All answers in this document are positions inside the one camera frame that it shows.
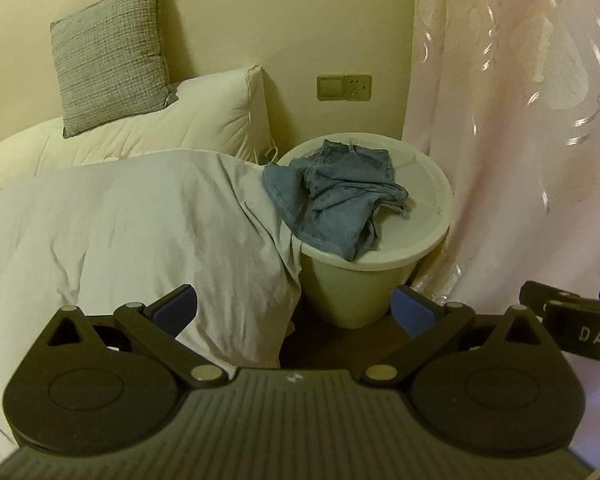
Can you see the white pillow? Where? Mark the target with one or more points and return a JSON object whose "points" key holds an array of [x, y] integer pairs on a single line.
{"points": [[215, 110]]}

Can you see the brass wall switch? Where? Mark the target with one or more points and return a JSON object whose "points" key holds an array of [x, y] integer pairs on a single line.
{"points": [[329, 87]]}

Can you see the white duvet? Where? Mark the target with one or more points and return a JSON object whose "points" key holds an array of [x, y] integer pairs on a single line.
{"points": [[130, 240]]}

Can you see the blue denim jeans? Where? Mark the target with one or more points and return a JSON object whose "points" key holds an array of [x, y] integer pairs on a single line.
{"points": [[340, 195]]}

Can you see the brass wall socket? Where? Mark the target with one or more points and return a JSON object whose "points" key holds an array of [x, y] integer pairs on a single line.
{"points": [[357, 87]]}

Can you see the grey woven cushion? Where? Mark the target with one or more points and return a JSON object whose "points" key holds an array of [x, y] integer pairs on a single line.
{"points": [[110, 55]]}

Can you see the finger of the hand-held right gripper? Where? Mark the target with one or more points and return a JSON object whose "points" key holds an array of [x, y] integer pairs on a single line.
{"points": [[535, 292]]}

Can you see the cream plastic bin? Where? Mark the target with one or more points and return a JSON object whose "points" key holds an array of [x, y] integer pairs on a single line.
{"points": [[350, 295]]}

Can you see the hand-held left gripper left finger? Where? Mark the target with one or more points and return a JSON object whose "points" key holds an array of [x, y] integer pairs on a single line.
{"points": [[176, 309]]}

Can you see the pink patterned curtain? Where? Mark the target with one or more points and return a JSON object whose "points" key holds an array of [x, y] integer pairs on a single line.
{"points": [[520, 135]]}

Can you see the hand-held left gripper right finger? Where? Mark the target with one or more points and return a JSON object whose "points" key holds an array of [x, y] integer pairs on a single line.
{"points": [[412, 310]]}

